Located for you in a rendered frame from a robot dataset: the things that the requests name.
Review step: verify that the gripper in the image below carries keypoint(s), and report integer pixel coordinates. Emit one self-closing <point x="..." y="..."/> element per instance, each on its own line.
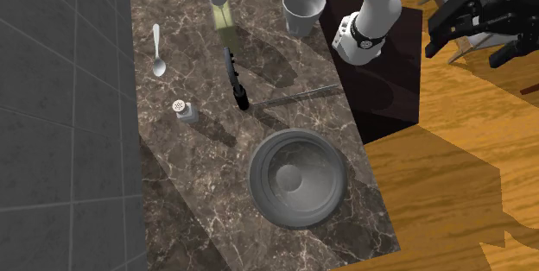
<point x="520" y="1"/>

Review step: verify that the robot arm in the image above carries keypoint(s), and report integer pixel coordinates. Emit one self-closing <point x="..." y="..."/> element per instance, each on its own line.
<point x="379" y="9"/>

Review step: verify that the grey cup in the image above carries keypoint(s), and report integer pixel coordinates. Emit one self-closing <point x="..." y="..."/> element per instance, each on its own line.
<point x="303" y="7"/>

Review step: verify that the grey bowl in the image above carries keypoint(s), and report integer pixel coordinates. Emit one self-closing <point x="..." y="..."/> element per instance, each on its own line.
<point x="294" y="182"/>

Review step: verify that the soap dispenser with green liquid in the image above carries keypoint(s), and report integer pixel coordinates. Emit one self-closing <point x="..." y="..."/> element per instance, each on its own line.
<point x="223" y="13"/>

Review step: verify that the glass salt shaker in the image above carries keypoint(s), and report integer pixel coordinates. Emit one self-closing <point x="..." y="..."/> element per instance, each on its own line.
<point x="186" y="112"/>

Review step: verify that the silver spoon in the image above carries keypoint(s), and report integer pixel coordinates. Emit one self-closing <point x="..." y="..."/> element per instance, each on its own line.
<point x="159" y="67"/>

